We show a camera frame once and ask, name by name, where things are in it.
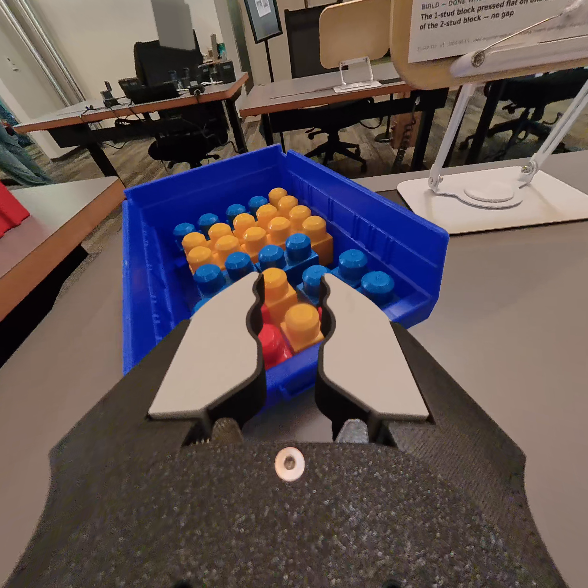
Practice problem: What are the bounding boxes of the red plastic bin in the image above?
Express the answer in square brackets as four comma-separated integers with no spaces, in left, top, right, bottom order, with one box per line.
[0,181,30,239]

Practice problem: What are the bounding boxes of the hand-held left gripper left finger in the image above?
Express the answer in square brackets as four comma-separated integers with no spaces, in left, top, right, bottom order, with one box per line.
[147,271,268,435]

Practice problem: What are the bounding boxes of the black office chair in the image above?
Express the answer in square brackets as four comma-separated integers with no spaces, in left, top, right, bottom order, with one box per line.
[478,69,588,154]
[147,117,222,170]
[284,7,368,173]

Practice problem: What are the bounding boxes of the brown cardboard box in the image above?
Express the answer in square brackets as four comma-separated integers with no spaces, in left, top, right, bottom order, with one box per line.
[390,112,421,150]

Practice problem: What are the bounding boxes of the black computer monitor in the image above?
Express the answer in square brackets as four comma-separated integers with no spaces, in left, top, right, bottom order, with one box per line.
[133,30,205,88]

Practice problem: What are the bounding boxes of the blue plastic bin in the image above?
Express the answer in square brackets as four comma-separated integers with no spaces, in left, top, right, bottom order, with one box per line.
[122,144,449,402]

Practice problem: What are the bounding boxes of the white sign stand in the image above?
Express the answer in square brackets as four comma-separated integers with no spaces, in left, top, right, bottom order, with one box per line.
[396,5,588,236]

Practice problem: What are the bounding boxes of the wooden desk with black legs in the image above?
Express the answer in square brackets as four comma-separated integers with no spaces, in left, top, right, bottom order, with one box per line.
[239,64,450,172]

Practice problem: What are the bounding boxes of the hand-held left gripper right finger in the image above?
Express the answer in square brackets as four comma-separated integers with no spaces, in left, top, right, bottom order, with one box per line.
[315,273,431,437]

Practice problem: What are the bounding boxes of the wooden sign board with paper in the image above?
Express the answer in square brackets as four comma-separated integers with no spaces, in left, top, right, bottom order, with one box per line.
[390,0,588,91]

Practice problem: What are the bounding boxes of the black framed sign on stand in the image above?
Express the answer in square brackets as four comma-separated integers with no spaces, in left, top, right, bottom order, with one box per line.
[243,0,284,83]

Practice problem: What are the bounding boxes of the pile of colourful mega blocks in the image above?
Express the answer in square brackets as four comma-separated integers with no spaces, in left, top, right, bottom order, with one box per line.
[172,187,396,368]

